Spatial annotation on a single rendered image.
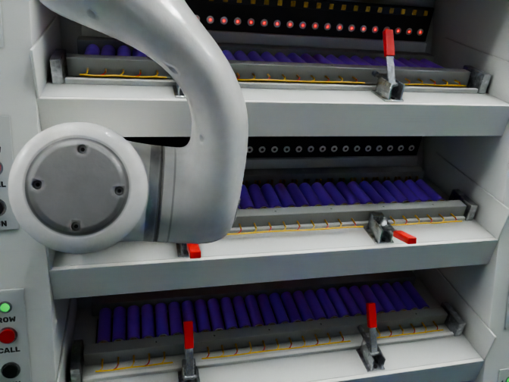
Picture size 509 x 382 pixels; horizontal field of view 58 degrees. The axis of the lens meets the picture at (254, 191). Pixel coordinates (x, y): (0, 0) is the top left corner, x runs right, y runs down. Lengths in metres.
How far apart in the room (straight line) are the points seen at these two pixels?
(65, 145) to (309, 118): 0.35
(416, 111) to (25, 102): 0.47
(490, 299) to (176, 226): 0.56
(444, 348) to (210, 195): 0.56
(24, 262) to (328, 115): 0.39
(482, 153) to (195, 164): 0.53
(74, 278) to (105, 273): 0.03
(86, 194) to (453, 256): 0.55
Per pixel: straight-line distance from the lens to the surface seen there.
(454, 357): 0.80
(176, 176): 0.34
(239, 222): 0.62
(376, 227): 0.65
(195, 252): 0.51
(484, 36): 0.80
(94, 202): 0.30
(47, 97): 0.55
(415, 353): 0.78
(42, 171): 0.31
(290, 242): 0.62
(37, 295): 0.59
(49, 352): 0.62
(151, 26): 0.30
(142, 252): 0.58
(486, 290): 0.79
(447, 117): 0.68
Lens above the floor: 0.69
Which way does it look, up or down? 10 degrees down
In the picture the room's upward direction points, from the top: 1 degrees clockwise
